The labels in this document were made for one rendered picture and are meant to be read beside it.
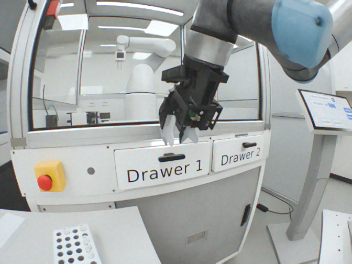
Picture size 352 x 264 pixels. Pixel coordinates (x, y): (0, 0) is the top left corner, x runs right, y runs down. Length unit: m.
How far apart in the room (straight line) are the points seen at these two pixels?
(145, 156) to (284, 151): 1.76
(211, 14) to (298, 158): 1.80
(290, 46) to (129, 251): 0.40
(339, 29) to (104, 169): 0.58
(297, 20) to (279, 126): 1.85
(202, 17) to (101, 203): 0.50
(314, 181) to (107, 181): 1.18
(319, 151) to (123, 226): 1.12
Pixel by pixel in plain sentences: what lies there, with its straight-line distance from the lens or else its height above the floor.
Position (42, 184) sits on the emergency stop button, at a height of 0.88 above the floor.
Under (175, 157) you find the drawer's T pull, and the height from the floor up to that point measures 0.91.
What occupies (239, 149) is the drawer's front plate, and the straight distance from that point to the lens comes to 0.59.
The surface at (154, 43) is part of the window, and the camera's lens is 0.47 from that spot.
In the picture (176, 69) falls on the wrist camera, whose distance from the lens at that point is 0.29.
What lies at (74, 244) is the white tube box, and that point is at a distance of 0.33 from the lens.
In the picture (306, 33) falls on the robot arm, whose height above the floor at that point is 1.10.
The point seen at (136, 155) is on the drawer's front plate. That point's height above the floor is 0.91.
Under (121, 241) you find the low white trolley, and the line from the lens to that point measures 0.36.
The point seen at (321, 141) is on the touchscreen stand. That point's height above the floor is 0.88.
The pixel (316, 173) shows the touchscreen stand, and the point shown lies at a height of 0.66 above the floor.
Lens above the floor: 1.03
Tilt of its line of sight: 8 degrees down
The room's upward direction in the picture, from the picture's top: straight up
